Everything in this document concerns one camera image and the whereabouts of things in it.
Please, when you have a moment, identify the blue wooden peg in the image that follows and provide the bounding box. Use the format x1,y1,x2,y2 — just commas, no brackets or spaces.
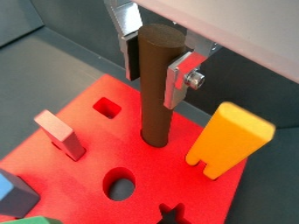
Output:
0,169,41,218

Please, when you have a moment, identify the red rectangular wooden peg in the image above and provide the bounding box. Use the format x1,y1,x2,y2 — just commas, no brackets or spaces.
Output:
34,110,86,161

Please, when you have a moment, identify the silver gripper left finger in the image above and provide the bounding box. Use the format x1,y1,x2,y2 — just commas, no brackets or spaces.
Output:
105,0,143,81

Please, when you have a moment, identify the red shape sorter board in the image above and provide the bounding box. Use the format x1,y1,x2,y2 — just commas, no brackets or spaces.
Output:
0,75,245,224

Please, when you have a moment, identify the yellow wooden peg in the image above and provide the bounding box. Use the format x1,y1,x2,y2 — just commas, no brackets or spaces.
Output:
186,101,277,179

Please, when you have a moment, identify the green wooden peg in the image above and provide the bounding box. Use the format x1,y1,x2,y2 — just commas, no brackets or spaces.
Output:
0,216,63,224

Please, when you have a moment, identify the brown oval wooden peg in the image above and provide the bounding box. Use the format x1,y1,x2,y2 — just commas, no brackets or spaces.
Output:
138,24,185,148

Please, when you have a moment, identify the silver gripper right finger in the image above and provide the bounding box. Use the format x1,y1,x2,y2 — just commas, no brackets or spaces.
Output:
163,30,221,109

